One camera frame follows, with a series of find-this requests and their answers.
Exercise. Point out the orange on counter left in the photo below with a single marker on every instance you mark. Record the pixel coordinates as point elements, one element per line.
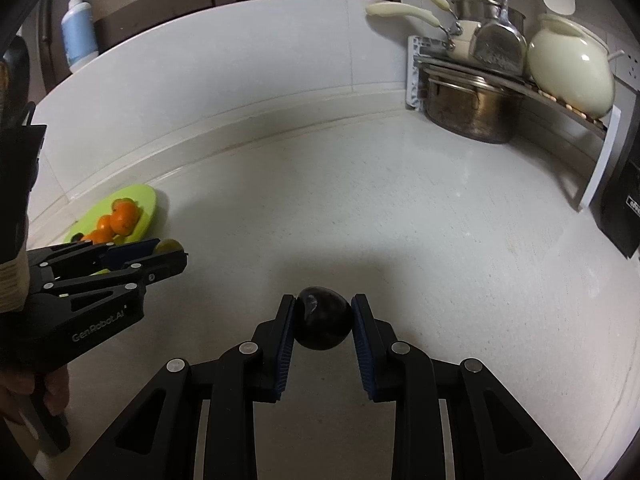
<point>98,236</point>

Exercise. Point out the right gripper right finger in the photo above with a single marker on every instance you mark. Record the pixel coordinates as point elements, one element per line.
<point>452,421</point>

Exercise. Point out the green plastic plate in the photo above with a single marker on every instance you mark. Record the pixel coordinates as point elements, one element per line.
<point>142,194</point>

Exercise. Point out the large orange on plate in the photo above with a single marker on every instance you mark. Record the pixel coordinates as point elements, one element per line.
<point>124,216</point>

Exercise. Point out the green lime fruit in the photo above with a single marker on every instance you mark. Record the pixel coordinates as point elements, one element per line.
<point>168,245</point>

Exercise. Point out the white blue soap bottle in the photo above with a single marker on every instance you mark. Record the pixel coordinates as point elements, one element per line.
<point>79,36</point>

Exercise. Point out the cream pan handle lower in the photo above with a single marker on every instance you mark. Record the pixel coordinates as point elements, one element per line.
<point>393,9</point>

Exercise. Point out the small orange on plate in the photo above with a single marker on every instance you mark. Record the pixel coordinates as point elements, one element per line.
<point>104,223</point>

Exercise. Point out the white ceramic pot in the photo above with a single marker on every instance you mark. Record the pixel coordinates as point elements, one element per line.
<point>572,63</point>

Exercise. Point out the metal spatula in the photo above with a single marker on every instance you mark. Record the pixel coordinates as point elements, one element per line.
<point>499,46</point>

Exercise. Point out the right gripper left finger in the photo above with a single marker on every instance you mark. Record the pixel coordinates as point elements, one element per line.
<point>202,414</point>

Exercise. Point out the person's left hand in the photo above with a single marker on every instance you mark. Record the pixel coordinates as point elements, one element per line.
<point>56,397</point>

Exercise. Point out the black box on counter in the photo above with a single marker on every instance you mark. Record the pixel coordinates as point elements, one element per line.
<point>619,210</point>

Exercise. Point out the black plum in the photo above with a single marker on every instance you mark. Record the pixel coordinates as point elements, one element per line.
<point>322,318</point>

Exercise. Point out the steel cooking pot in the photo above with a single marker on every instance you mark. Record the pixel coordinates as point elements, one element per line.
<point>473,109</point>

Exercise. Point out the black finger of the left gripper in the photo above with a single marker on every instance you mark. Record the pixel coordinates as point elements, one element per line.
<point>86,256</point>
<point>146,271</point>

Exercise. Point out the metal corner shelf rack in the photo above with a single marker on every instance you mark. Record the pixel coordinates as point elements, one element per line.
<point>425,57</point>

